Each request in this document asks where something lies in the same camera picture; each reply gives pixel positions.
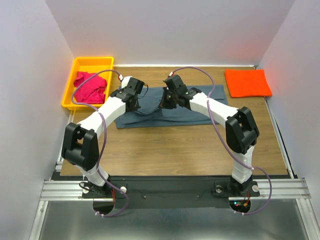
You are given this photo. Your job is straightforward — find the grey-blue t-shirt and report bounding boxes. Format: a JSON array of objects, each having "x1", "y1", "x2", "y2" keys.
[{"x1": 114, "y1": 84, "x2": 229, "y2": 130}]

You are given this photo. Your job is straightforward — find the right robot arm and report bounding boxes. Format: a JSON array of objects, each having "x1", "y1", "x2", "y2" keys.
[{"x1": 160, "y1": 74, "x2": 260, "y2": 195}]

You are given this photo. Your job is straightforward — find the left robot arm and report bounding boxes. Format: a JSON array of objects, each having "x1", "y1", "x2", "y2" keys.
[{"x1": 61, "y1": 76, "x2": 145, "y2": 194}]

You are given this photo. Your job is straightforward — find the magenta t-shirt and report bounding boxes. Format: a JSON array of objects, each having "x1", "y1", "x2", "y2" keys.
[{"x1": 73, "y1": 71, "x2": 107, "y2": 105}]

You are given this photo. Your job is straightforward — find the folded orange t-shirt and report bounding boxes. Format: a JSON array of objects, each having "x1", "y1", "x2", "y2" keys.
[{"x1": 225, "y1": 69, "x2": 273, "y2": 98}]

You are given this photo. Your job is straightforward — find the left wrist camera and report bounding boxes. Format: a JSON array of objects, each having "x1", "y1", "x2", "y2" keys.
[{"x1": 118, "y1": 74, "x2": 132, "y2": 89}]

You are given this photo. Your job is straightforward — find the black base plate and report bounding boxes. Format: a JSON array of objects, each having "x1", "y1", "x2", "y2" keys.
[{"x1": 79, "y1": 176, "x2": 260, "y2": 209}]

